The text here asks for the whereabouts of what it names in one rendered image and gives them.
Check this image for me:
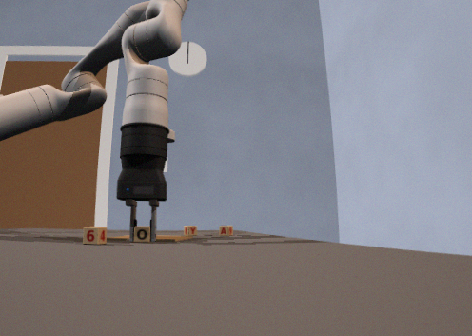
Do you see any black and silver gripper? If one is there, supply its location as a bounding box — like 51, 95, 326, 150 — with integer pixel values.
116, 93, 175, 242

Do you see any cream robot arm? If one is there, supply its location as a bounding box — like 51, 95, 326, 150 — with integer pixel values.
0, 0, 187, 141

